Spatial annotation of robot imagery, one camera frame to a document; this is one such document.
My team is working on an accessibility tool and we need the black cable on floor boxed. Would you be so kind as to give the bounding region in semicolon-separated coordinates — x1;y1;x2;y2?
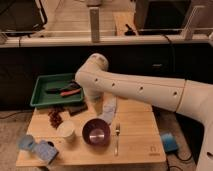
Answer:
165;151;194;171

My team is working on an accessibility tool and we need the purple bowl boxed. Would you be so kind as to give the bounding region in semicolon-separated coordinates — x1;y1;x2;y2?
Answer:
82;118;110;146

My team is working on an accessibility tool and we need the white paper cup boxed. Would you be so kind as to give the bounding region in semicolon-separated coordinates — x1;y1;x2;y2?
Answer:
57;121;75;142

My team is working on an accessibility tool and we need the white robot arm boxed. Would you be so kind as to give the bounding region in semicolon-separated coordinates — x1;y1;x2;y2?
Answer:
75;53;213;171

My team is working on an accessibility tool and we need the light blue cloth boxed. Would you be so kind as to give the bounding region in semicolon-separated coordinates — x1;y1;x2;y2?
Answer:
98;97;117;124

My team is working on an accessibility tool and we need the red handled tool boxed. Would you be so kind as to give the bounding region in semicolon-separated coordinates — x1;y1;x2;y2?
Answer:
60;89;81;97

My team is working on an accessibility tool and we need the dark sponge block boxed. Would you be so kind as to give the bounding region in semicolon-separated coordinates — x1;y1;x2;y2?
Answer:
68;104;88;116

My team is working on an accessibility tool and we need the black monitor left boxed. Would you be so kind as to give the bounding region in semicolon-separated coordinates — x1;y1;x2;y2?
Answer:
0;0;48;32

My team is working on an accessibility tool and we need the silver fork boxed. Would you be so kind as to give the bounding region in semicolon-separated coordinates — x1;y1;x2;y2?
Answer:
114;123;120;156

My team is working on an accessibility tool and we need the black monitor right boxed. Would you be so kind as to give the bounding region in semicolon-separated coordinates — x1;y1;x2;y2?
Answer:
134;0;191;35

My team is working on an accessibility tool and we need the blue grey cup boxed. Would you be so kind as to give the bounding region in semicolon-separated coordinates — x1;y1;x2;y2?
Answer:
18;135;35;151

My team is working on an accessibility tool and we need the green plastic tray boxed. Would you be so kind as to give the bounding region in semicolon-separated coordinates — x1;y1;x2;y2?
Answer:
30;73;84;108

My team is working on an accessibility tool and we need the grey vertical post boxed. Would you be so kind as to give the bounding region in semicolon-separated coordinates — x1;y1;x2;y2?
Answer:
89;7;100;43

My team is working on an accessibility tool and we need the dark red grape bunch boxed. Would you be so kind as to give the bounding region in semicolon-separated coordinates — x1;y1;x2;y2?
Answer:
48;108;64;129

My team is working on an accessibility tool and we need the black handled tool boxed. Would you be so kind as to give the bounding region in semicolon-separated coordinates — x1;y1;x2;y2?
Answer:
45;80;80;94

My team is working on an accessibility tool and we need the black monitor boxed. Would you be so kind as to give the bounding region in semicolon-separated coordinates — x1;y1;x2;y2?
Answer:
0;0;48;32
134;0;191;35

